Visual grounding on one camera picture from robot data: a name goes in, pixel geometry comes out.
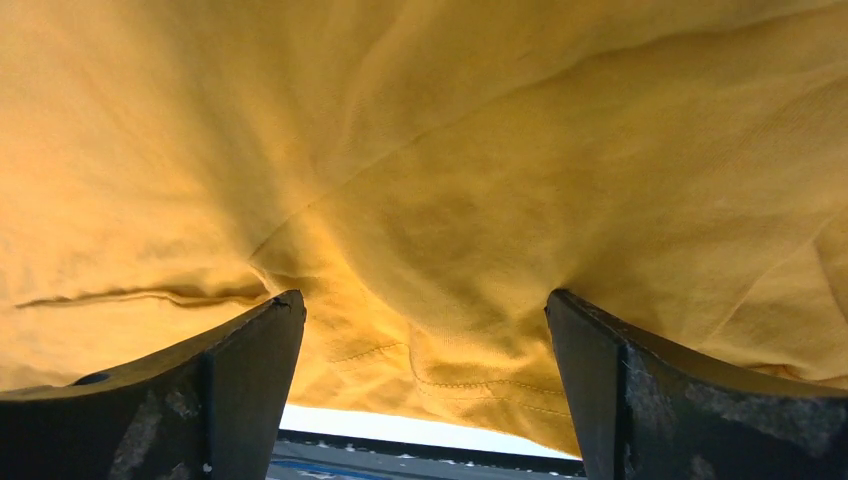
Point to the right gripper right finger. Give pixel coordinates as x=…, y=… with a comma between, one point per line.
x=644, y=407

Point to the yellow t-shirt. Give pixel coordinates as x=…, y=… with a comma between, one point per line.
x=425, y=173

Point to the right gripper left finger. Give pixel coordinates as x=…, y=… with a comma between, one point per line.
x=208, y=407

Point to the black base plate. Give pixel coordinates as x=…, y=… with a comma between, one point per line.
x=306, y=455

